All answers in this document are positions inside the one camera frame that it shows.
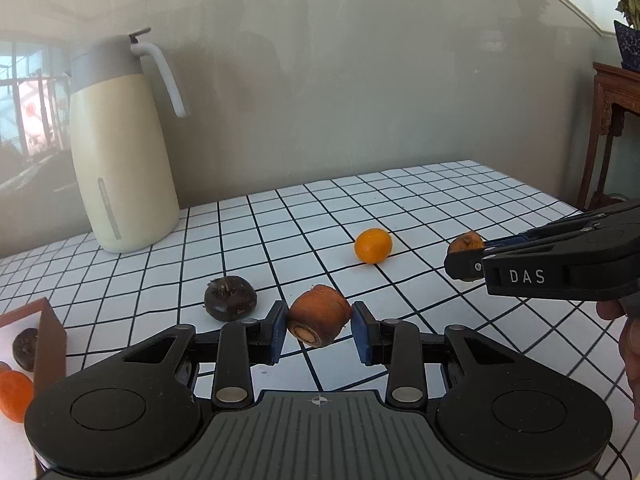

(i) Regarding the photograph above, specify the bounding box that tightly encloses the checkered tablecloth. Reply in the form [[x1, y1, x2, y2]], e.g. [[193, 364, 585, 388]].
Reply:
[[1, 160, 639, 479]]

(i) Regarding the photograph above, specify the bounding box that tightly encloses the large orange tangerine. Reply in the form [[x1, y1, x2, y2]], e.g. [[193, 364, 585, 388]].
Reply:
[[0, 370, 34, 424]]

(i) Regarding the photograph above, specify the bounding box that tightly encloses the dark mangosteen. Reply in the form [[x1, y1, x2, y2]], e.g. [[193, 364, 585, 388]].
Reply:
[[204, 275, 257, 322], [12, 327, 38, 373]]

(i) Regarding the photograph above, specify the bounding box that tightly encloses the blue plant pot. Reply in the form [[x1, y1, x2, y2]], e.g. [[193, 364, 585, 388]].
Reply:
[[614, 21, 640, 73]]

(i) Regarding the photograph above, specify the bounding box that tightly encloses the brown shallow cardboard box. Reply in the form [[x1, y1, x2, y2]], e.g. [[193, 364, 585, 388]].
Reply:
[[1, 298, 67, 479]]

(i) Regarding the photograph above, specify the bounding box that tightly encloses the person's right hand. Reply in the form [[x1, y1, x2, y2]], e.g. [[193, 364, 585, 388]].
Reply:
[[597, 300, 640, 420]]

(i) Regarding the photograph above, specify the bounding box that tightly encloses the brown cylinder fruit small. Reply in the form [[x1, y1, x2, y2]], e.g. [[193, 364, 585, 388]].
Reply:
[[444, 231, 485, 282]]

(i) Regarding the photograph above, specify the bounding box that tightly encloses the dark wooden side table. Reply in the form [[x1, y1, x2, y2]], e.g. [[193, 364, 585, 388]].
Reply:
[[576, 62, 639, 210]]

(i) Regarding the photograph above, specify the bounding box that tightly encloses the cream thermos jug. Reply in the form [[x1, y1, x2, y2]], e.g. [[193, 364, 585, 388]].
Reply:
[[70, 32, 188, 254]]

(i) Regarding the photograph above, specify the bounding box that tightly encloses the brown cylinder fruit large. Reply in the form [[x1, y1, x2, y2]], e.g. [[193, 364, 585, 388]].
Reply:
[[286, 285, 352, 348]]

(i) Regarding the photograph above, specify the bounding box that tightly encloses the small orange kumquat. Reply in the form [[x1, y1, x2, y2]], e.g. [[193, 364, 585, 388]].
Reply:
[[354, 228, 393, 264]]

